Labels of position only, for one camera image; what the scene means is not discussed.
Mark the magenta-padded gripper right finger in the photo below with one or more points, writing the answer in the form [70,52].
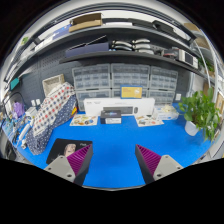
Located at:
[150,161]

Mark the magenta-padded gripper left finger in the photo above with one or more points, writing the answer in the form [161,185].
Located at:
[78,161]

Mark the pink transparent computer mouse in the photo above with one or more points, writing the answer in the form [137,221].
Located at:
[69,149]

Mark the black mouse pad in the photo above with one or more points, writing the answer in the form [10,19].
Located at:
[56,150]

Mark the colourful sticker sheet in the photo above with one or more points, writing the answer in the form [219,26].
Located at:
[84,120]
[149,120]

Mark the white blue glove box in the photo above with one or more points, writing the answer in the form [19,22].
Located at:
[166,113]

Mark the small black box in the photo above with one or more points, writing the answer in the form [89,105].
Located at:
[110,117]

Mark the white keyboard carton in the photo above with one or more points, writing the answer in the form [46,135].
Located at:
[93,105]

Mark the checked and dotted cloth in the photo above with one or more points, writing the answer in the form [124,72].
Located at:
[53,106]

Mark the green plant in white pot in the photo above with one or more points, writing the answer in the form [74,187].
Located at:
[200,110]

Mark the yellow blue-edged box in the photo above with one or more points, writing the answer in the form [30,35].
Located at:
[131,92]

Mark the white woven basket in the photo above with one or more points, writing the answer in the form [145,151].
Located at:
[51,83]

